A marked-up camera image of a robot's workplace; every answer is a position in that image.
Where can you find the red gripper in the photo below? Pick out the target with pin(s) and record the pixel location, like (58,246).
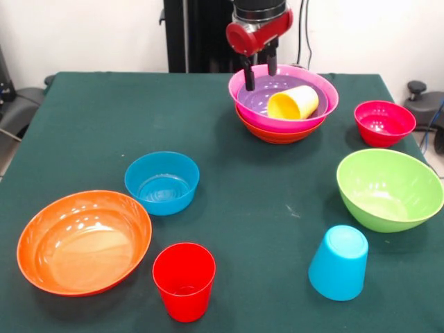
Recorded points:
(256,34)

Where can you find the purple bowl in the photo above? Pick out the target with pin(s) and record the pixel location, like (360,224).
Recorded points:
(256,97)

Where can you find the yellow cup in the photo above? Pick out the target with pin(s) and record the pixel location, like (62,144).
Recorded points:
(295,104)

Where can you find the large pink bowl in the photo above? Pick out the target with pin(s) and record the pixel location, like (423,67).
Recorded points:
(312,76)

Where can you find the orange bowl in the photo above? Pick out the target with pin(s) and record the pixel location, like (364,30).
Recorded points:
(281,136)
(83,243)

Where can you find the blue bowl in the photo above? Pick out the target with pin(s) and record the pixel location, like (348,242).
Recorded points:
(162,184)

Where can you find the red cup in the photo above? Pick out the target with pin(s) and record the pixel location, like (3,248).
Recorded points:
(184,281)

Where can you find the small crimson bowl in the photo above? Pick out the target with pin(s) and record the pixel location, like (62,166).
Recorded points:
(384,125)

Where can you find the black caster leg with knob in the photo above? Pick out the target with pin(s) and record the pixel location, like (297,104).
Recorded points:
(21,104)
(425,104)

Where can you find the green bowl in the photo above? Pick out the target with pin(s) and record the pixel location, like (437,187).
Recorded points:
(388,190)

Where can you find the dark green tablecloth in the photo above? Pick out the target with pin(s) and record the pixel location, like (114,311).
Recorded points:
(270,277)

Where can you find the light blue cup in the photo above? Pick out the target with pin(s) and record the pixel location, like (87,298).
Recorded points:
(338,263)

